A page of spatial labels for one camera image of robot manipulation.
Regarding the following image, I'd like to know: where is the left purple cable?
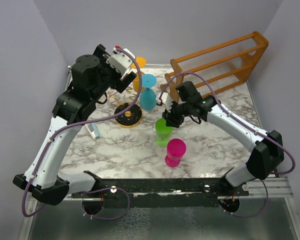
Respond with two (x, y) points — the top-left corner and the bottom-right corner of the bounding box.
(21, 47), (142, 221)

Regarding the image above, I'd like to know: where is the black base frame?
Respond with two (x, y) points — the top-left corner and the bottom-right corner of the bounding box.
(71, 177), (249, 209)

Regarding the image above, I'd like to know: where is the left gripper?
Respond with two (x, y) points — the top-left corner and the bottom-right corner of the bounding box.
(90, 45), (136, 102)

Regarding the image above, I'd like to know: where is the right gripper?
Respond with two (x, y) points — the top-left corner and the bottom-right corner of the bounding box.
(161, 100), (192, 128)

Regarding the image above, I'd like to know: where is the purple cable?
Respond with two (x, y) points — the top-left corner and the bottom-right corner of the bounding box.
(160, 71), (297, 219)
(21, 47), (142, 221)

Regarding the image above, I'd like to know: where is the wooden rack with clear rods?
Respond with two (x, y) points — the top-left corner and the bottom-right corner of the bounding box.
(164, 31), (269, 93)

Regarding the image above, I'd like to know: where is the pink plastic goblet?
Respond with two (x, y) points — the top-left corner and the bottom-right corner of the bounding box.
(165, 138), (187, 168)

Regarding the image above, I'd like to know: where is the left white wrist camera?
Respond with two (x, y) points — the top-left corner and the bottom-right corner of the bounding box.
(106, 45), (133, 76)

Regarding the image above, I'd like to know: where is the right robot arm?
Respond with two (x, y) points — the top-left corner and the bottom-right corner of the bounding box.
(156, 81), (284, 196)

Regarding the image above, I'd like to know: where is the light blue stapler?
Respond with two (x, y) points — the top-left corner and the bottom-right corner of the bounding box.
(85, 123), (101, 140)

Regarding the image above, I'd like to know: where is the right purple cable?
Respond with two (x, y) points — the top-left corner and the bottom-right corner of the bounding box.
(160, 71), (297, 219)

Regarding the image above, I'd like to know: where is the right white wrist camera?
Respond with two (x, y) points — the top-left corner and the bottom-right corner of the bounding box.
(155, 92), (177, 113)

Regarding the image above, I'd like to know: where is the gold wire wine glass rack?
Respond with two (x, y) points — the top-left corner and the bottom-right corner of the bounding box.
(106, 86), (143, 129)

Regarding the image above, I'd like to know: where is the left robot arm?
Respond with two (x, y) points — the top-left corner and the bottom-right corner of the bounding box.
(13, 44), (136, 206)

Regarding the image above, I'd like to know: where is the orange plastic goblet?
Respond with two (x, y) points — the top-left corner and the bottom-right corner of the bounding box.
(130, 56), (148, 93)

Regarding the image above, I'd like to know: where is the green plastic goblet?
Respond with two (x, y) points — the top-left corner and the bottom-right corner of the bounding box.
(155, 118), (173, 147)

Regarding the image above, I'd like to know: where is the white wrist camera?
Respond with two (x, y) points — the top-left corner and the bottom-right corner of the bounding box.
(106, 45), (133, 76)
(155, 92), (177, 113)

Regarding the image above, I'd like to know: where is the teal plastic goblet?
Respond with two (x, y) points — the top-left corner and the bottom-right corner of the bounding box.
(139, 74), (157, 111)

